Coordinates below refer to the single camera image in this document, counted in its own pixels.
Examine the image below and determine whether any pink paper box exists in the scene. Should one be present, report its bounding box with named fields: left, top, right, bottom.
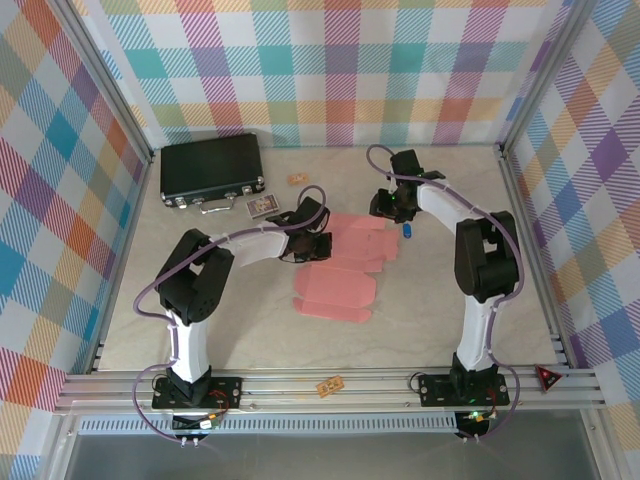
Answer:
left=293, top=212, right=401, bottom=325

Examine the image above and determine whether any small purple printed card box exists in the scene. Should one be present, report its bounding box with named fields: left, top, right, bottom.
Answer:
left=247, top=195, right=280, bottom=220

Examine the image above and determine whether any black briefcase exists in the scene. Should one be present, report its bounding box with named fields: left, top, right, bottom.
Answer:
left=158, top=132, right=267, bottom=216

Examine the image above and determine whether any orange printed tag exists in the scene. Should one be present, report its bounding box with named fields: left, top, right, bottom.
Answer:
left=314, top=377, right=345, bottom=399

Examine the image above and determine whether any black power connector board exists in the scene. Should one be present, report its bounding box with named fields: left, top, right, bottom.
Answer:
left=172, top=414, right=221, bottom=434
left=457, top=410, right=494, bottom=436

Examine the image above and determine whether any grey metal panel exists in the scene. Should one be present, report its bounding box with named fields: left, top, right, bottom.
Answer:
left=64, top=433, right=601, bottom=480

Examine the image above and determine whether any red triangle sign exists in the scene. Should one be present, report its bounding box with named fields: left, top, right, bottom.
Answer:
left=534, top=363, right=564, bottom=391

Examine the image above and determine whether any aluminium side rail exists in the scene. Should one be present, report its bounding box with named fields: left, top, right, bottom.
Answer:
left=497, top=144, right=571, bottom=369
left=89, top=149, right=154, bottom=374

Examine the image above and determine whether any aluminium frame rail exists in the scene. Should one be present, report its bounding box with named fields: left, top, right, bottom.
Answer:
left=53, top=368, right=607, bottom=415

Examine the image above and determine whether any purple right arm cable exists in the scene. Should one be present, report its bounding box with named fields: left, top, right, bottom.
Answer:
left=366, top=143, right=527, bottom=444

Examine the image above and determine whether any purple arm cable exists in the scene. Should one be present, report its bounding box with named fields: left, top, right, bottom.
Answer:
left=366, top=143, right=527, bottom=444
left=132, top=184, right=329, bottom=446

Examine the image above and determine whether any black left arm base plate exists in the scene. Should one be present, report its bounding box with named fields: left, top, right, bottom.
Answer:
left=152, top=375, right=244, bottom=409

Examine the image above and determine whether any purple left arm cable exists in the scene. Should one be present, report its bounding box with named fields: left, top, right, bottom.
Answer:
left=132, top=184, right=329, bottom=446

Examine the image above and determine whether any aluminium frame post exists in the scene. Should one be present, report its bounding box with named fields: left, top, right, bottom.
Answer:
left=49, top=0, right=155, bottom=166
left=499, top=0, right=596, bottom=156

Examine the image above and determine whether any slotted grey cable duct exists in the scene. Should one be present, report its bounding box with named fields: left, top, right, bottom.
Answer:
left=78, top=418, right=459, bottom=435

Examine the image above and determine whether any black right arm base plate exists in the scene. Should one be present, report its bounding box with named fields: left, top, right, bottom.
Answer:
left=417, top=372, right=511, bottom=406

